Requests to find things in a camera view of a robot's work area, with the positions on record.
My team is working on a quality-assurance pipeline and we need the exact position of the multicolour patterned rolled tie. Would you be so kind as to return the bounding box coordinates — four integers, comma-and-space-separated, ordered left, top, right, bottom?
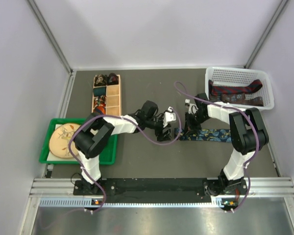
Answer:
94, 95, 106, 107

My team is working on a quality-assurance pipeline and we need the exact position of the dark red rolled tie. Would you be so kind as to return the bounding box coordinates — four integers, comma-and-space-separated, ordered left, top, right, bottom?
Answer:
107, 73, 119, 85

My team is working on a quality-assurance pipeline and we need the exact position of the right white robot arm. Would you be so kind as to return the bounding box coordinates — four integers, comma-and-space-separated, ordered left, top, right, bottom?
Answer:
180, 94, 269, 196

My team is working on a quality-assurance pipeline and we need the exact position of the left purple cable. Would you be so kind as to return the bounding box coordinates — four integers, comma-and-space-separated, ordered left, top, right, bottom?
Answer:
68, 109, 181, 215

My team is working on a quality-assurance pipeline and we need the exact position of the red striped tie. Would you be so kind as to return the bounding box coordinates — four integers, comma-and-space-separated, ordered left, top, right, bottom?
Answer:
208, 79, 263, 96

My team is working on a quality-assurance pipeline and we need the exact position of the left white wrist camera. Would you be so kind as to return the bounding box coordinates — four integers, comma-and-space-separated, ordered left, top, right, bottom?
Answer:
163, 107, 177, 127

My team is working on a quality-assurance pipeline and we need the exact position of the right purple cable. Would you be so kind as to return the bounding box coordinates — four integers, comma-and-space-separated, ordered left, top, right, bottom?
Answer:
173, 81, 260, 212

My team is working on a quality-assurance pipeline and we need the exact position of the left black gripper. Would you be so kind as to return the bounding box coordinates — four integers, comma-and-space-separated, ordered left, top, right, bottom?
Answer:
146, 115, 172, 141

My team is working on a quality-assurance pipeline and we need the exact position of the dark green rolled tie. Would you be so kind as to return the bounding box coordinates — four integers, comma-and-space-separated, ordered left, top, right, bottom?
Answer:
93, 86, 106, 97

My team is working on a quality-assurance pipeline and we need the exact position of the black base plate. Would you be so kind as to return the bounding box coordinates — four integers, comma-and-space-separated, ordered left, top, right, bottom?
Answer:
73, 178, 247, 196

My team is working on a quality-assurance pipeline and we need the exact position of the blue floral tie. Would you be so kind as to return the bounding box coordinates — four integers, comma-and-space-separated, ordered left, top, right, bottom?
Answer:
179, 129, 232, 143

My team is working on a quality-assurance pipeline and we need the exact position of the beige patterned rolled tie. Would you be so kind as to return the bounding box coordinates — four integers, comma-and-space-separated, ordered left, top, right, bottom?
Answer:
94, 74, 107, 87

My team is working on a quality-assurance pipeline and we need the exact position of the white plastic basket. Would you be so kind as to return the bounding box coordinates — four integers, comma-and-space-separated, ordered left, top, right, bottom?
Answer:
205, 67, 274, 111

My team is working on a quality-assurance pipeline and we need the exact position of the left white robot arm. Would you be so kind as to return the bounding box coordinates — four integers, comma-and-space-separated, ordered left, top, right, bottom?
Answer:
68, 100, 179, 194

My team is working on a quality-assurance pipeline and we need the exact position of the wooden compartment box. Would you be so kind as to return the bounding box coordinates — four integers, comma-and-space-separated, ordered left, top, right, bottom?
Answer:
91, 74, 122, 116

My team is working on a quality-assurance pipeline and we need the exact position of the brown patterned tie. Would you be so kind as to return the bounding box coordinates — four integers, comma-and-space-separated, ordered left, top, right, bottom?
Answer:
209, 94, 264, 107

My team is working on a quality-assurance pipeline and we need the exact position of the round wooden embroidered plate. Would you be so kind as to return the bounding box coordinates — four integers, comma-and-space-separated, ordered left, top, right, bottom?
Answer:
49, 123, 82, 159

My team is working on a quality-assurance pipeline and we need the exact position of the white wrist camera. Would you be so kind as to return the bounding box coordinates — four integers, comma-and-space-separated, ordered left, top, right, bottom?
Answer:
163, 107, 177, 127
185, 99, 198, 115

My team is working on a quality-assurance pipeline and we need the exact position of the grey slotted cable duct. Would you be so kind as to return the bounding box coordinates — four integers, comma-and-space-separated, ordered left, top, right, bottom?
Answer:
39, 197, 225, 208

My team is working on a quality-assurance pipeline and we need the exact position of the orange blue rolled tie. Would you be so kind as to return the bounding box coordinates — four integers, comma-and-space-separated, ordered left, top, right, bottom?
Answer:
94, 105, 106, 115

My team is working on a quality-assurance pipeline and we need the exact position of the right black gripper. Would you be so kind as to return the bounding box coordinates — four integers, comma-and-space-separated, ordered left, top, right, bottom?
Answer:
183, 112, 209, 137

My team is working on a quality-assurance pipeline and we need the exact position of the purple cable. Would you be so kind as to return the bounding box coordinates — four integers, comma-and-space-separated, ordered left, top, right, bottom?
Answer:
173, 81, 260, 212
68, 109, 181, 215

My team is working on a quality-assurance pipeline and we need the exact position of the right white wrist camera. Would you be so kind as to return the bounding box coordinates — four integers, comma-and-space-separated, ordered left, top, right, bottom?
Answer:
185, 99, 198, 115

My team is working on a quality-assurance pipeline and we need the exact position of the green plastic tray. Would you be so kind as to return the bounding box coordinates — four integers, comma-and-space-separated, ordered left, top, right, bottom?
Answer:
39, 118, 118, 165

